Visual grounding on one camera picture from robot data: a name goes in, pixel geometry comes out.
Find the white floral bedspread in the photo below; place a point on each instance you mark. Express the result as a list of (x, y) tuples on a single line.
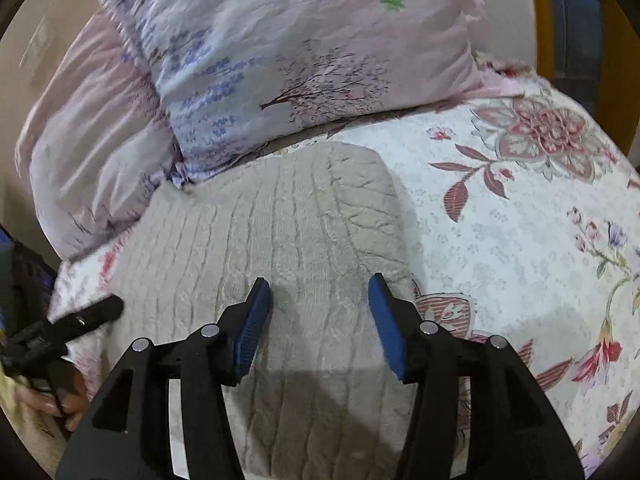
[(520, 218)]

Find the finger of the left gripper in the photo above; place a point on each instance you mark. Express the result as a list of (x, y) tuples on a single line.
[(77, 324)]

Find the white wall switch plate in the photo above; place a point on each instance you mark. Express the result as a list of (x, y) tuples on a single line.
[(37, 48)]

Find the blue lavender print pillow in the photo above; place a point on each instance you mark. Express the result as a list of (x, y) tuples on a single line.
[(233, 75)]

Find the pink floral pillow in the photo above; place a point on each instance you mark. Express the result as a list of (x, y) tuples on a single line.
[(95, 146)]

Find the person's left hand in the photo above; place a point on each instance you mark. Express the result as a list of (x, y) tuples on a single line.
[(62, 395)]

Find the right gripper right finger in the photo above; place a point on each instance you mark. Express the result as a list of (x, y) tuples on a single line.
[(477, 394)]

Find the beige cable knit sweater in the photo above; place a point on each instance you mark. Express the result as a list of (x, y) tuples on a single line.
[(319, 402)]

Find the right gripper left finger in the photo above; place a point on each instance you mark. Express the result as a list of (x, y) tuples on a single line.
[(125, 432)]

